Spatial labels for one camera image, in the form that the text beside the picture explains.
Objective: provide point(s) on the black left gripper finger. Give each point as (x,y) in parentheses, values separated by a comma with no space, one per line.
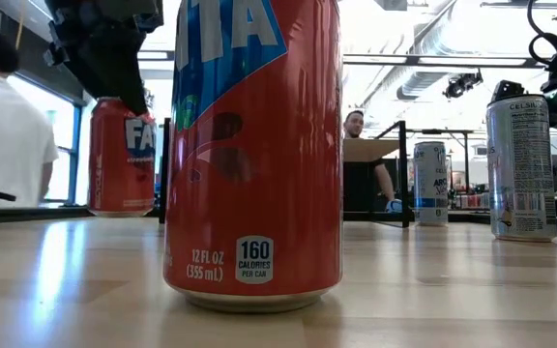
(109,72)

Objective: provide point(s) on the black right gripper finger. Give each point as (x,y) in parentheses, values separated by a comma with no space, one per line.
(507,91)

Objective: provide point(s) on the slim white Celsius can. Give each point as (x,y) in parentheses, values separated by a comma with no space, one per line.
(430,183)
(520,169)

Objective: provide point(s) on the red Fanta soda can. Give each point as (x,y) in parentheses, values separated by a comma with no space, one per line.
(114,164)
(259,193)

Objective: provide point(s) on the wooden shelf with black legs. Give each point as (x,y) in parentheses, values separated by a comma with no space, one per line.
(368,150)

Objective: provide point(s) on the black ceiling spotlight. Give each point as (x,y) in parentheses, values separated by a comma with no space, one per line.
(460,86)

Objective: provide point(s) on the person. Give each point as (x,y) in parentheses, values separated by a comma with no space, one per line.
(8,145)
(356,125)

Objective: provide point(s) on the white blue round object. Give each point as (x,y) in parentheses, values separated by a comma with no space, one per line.
(393,206)

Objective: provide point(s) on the thin black metal frame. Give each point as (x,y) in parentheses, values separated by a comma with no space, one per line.
(467,159)

